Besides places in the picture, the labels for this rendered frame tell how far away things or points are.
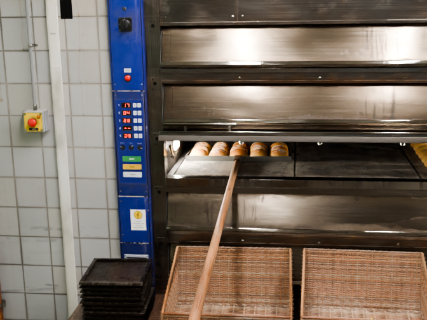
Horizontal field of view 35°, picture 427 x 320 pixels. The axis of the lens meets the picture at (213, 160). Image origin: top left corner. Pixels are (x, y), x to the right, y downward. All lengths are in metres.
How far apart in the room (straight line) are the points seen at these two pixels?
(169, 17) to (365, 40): 0.87
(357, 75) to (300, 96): 0.27
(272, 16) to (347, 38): 0.34
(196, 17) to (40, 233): 1.31
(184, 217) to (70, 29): 1.02
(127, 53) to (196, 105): 0.39
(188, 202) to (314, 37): 0.97
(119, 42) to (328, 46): 0.93
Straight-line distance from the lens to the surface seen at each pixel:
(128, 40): 3.15
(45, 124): 3.30
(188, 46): 3.13
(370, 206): 3.27
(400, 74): 3.14
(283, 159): 3.53
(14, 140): 3.43
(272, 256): 3.28
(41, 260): 3.57
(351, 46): 3.10
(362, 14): 3.11
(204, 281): 2.07
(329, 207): 3.25
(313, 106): 3.12
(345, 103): 3.13
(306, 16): 3.10
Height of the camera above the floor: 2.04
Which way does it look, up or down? 14 degrees down
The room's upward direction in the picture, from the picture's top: 1 degrees counter-clockwise
